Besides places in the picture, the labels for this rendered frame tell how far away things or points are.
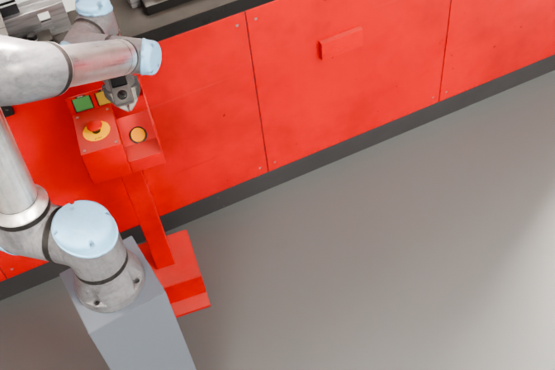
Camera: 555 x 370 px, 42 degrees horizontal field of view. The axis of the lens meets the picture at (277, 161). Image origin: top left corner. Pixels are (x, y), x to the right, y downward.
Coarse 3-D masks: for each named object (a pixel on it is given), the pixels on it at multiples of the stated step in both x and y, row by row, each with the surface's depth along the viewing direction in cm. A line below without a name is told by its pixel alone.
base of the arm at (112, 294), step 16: (128, 256) 151; (128, 272) 150; (144, 272) 157; (80, 288) 150; (96, 288) 148; (112, 288) 149; (128, 288) 151; (96, 304) 152; (112, 304) 150; (128, 304) 153
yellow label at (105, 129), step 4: (104, 124) 188; (108, 124) 188; (84, 128) 188; (100, 128) 188; (104, 128) 187; (108, 128) 187; (84, 132) 187; (88, 132) 187; (100, 132) 186; (104, 132) 186; (108, 132) 186; (84, 136) 186; (88, 136) 186; (92, 136) 186; (96, 136) 186; (100, 136) 186; (104, 136) 185; (92, 140) 185; (96, 140) 185
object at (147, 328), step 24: (144, 264) 159; (72, 288) 157; (144, 288) 155; (96, 312) 152; (120, 312) 152; (144, 312) 155; (168, 312) 160; (96, 336) 151; (120, 336) 156; (144, 336) 161; (168, 336) 167; (120, 360) 162; (144, 360) 168; (168, 360) 174
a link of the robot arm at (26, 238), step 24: (0, 120) 126; (0, 144) 127; (0, 168) 130; (24, 168) 135; (0, 192) 134; (24, 192) 137; (0, 216) 139; (24, 216) 139; (48, 216) 142; (0, 240) 144; (24, 240) 142
